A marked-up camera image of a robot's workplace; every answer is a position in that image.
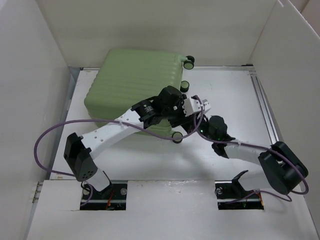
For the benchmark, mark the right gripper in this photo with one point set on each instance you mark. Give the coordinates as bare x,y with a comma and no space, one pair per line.
203,116

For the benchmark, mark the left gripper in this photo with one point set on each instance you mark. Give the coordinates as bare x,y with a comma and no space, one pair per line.
181,117

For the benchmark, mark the green suitcase blue lining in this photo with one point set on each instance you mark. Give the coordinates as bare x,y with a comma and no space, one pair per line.
128,76

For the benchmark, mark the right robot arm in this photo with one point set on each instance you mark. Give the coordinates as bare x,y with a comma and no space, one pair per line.
282,168

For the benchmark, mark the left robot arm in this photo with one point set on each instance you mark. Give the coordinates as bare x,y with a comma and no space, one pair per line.
171,105

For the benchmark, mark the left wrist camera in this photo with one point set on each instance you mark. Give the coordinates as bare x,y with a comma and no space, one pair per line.
192,106

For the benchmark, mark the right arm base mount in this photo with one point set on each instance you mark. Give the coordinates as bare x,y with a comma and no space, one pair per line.
231,195

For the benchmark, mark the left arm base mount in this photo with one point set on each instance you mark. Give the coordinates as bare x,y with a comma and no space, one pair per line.
115,201

